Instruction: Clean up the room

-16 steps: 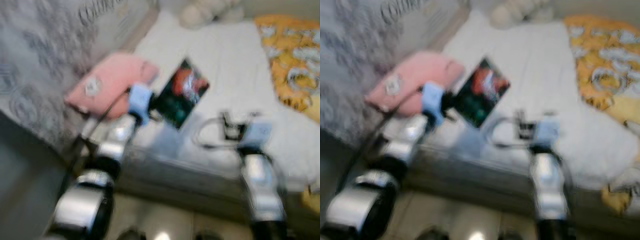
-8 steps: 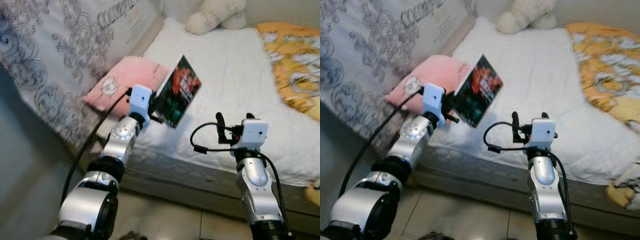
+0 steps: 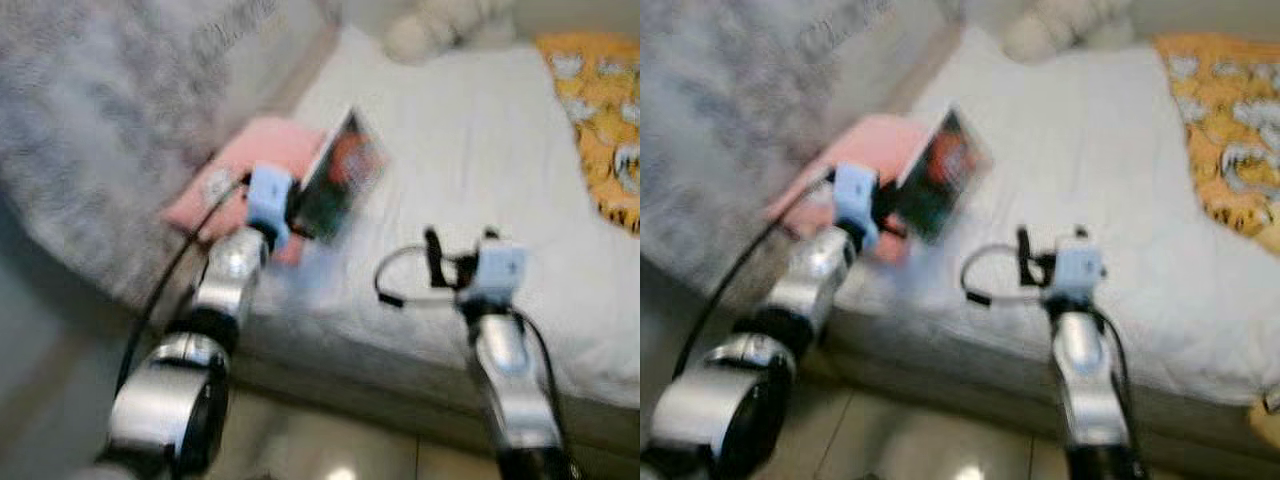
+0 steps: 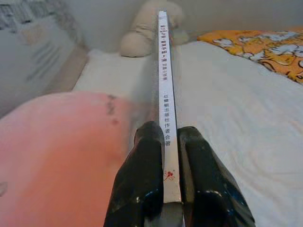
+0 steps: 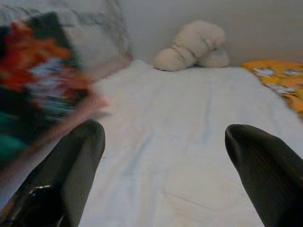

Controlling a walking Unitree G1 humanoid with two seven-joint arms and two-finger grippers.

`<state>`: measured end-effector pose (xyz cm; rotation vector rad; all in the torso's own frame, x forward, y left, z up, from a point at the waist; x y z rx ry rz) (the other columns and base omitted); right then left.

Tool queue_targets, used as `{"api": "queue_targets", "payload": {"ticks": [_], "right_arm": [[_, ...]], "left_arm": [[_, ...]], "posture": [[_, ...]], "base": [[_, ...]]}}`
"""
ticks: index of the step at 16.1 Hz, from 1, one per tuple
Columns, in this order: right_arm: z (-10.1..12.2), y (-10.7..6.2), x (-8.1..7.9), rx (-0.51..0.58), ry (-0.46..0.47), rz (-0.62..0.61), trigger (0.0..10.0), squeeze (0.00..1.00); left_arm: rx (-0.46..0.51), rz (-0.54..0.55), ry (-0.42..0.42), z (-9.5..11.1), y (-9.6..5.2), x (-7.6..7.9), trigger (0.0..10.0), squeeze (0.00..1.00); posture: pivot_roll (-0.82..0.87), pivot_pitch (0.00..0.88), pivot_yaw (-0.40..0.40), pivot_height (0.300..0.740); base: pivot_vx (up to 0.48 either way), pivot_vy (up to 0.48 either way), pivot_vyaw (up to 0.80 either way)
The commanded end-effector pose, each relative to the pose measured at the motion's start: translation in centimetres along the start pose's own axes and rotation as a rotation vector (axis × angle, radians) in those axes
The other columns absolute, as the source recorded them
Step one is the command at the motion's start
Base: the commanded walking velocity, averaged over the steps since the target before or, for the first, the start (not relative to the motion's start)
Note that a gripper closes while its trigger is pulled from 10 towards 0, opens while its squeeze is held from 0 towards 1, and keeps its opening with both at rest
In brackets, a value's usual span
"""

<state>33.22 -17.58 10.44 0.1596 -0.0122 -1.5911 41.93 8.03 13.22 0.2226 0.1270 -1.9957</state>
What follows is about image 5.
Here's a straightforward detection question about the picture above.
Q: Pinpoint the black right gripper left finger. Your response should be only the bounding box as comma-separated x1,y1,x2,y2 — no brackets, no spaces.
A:
0,120,106,227

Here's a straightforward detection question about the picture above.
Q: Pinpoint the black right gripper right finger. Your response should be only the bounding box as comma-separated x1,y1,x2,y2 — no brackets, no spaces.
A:
224,124,303,227

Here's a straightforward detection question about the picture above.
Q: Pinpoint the yellow printed cloth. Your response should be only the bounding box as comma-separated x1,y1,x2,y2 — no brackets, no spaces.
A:
241,59,303,114

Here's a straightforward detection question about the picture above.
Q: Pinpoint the white quilted mattress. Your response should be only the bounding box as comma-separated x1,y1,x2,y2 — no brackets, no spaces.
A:
78,59,303,227

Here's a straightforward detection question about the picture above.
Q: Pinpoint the white plush toy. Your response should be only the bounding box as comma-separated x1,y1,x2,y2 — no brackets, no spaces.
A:
153,20,231,71

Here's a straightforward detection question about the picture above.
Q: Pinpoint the grey floral patterned cloth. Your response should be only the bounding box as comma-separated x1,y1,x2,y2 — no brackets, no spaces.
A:
0,0,133,64

